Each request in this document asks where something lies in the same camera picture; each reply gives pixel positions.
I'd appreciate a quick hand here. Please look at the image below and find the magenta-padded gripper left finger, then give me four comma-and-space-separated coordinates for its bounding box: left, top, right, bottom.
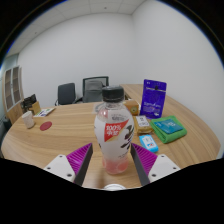
43, 142, 94, 187

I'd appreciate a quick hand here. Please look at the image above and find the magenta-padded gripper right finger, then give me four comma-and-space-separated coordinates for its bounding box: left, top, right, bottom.
130, 142, 182, 187

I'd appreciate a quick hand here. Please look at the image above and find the clear drink bottle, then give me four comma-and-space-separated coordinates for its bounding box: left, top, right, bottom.
93, 85, 135, 176

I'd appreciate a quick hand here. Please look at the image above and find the small blue white packet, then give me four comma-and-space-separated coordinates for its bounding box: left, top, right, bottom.
138, 134, 159, 154

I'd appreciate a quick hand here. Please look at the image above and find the green folded cloth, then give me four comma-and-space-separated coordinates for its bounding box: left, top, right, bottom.
148, 115, 188, 145

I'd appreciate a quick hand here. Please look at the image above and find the blue card packet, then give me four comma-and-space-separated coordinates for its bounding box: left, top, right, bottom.
153, 119, 184, 135

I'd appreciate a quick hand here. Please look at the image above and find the flat round red coaster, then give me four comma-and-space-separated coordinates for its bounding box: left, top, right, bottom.
39, 120, 53, 132

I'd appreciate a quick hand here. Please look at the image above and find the small white round lid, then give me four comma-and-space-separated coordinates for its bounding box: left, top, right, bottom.
103, 183, 127, 192

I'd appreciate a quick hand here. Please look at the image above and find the white speckled cup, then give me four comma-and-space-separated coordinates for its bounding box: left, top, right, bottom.
21, 110, 36, 130

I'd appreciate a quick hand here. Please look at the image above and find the white printed leaflet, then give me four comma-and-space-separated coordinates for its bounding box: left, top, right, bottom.
34, 107, 57, 118

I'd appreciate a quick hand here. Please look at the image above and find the purple standing pouch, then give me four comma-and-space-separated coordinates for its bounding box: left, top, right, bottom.
139, 78, 168, 120

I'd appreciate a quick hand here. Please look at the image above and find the black sofa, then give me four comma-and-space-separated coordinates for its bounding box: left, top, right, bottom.
1, 117, 12, 134

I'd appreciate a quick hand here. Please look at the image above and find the clear bag with round disc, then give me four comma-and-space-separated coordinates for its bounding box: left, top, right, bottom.
92, 102, 101, 115

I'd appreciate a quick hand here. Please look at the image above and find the black box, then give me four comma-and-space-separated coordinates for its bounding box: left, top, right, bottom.
20, 94, 38, 113

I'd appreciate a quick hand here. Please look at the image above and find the grey backpack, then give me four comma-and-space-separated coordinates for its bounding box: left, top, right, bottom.
83, 80, 104, 103

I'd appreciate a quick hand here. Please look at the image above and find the wooden cabinet with glass doors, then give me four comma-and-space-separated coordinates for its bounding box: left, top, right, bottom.
2, 65, 25, 125

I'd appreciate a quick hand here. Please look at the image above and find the black mesh office chair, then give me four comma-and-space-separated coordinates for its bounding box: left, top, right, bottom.
75, 75, 110, 104

